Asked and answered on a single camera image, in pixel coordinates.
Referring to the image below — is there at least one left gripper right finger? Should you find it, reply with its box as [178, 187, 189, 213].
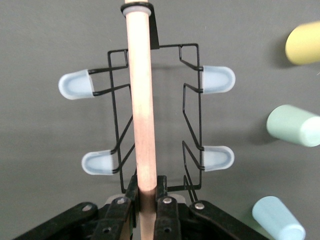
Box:
[153, 175, 270, 240]

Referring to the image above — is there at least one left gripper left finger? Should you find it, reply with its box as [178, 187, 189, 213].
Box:
[11, 174, 140, 240]

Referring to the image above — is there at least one pale green plastic cup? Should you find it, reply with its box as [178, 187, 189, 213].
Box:
[265, 104, 320, 148]

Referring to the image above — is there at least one black wire cup holder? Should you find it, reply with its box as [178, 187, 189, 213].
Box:
[57, 0, 237, 240]

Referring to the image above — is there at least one yellow plastic cup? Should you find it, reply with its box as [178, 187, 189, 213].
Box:
[284, 20, 320, 67]

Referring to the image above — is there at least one light blue plastic cup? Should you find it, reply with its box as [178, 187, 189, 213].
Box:
[251, 195, 307, 240]

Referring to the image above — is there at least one dark grey table mat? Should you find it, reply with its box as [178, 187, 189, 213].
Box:
[0, 0, 320, 240]

